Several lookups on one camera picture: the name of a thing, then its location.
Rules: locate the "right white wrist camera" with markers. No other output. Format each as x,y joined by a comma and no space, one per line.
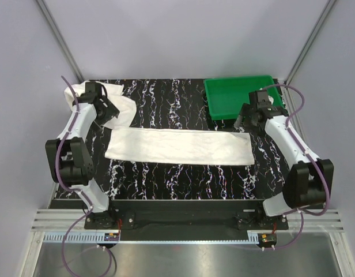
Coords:
271,100

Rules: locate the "green plastic tray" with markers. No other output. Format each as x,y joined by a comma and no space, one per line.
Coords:
225,96

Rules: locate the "black marble pattern mat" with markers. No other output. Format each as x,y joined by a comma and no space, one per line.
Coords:
182,104

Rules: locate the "right aluminium frame post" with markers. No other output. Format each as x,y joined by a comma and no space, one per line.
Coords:
327,10

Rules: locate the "white towel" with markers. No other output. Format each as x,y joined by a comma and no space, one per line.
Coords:
176,146
126,106

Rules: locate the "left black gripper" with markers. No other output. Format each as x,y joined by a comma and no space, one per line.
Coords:
109,112

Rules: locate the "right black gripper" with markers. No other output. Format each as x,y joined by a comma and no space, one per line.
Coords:
245,116

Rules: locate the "left aluminium frame post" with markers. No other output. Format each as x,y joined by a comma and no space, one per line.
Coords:
56,33

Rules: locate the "white slotted cable duct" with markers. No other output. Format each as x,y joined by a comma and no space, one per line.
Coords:
82,237

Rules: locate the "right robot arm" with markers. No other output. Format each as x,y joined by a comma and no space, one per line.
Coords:
307,187

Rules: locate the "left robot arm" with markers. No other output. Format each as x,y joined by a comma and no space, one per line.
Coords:
70,162

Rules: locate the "aluminium frame post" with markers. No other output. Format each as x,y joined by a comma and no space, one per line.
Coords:
56,33
327,10

